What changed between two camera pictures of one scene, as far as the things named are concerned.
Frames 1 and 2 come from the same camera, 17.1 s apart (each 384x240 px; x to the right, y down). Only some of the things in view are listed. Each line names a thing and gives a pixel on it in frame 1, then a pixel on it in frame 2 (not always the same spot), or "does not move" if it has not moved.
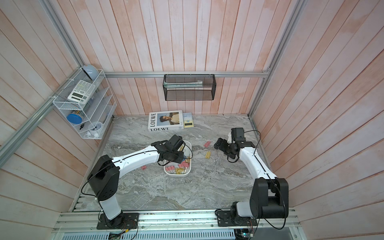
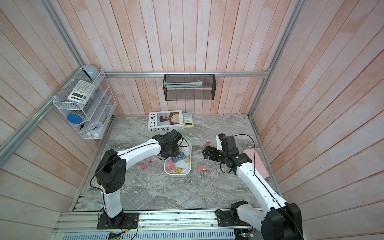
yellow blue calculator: x=188 y=120 does not move
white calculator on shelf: x=81 y=92 does not move
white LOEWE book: x=165 y=120 does not move
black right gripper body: x=226 y=146 → x=217 y=155
